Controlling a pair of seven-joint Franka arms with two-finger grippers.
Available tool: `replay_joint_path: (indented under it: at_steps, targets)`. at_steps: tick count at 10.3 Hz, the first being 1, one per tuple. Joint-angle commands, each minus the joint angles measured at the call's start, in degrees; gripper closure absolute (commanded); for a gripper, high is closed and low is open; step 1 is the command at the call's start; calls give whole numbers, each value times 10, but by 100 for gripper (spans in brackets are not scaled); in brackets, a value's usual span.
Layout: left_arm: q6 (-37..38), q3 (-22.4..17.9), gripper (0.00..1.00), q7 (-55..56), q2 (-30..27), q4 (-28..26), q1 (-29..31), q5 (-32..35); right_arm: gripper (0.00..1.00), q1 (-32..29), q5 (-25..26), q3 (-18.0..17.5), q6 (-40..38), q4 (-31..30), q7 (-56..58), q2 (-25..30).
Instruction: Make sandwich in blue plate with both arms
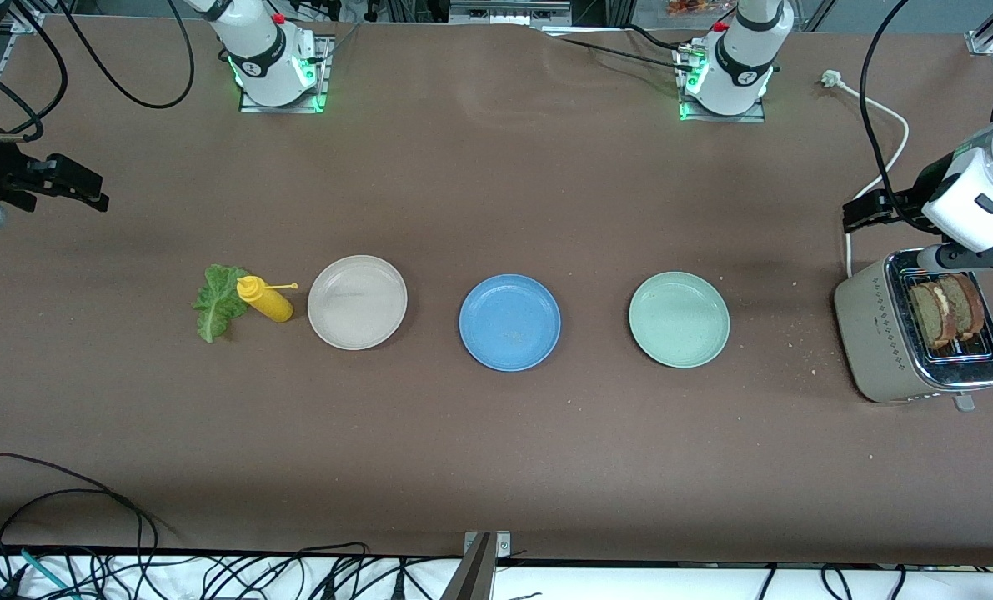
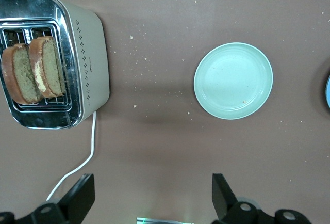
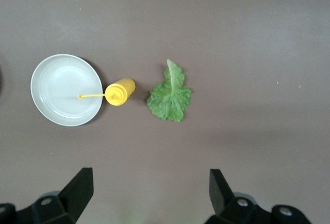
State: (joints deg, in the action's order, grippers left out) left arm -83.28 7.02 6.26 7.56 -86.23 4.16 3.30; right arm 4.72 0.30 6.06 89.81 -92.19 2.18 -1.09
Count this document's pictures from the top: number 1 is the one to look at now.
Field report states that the brown toast bread slice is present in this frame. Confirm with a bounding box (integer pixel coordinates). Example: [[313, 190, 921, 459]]
[[938, 273, 986, 339], [909, 282, 960, 351]]

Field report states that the green lettuce leaf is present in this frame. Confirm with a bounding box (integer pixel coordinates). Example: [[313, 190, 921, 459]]
[[192, 264, 251, 344]]

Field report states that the mint green round plate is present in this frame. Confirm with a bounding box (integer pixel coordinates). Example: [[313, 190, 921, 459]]
[[629, 272, 730, 368]]

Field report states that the beige round plate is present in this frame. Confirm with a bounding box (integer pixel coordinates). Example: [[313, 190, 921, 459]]
[[307, 255, 409, 351]]

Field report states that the blue round plate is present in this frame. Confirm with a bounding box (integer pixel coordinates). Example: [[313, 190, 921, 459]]
[[459, 274, 562, 372]]

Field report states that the beige chrome toaster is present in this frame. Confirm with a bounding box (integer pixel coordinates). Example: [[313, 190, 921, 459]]
[[834, 247, 993, 413]]

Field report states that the yellow mustard squeeze bottle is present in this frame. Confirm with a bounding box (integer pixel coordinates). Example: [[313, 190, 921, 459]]
[[236, 275, 299, 323]]

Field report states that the white toaster power cable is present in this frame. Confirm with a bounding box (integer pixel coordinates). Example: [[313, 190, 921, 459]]
[[821, 70, 911, 278]]

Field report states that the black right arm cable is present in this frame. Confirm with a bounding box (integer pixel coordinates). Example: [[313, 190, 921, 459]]
[[54, 0, 197, 110], [0, 0, 70, 143]]

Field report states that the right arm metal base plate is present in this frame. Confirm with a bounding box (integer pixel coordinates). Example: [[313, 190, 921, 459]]
[[238, 33, 334, 114]]

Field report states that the black base supply cable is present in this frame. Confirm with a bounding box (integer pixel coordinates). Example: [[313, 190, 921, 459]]
[[556, 37, 697, 76]]

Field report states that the long black looped cable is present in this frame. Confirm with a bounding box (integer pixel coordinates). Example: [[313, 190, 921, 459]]
[[0, 453, 160, 600]]

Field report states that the teal cable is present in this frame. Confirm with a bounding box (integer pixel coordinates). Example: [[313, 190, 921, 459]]
[[0, 542, 82, 600]]

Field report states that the silver metal rail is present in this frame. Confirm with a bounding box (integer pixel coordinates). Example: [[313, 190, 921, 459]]
[[448, 0, 573, 25]]

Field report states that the metal table edge bracket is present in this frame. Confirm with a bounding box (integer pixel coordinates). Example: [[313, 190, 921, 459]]
[[440, 531, 513, 600]]

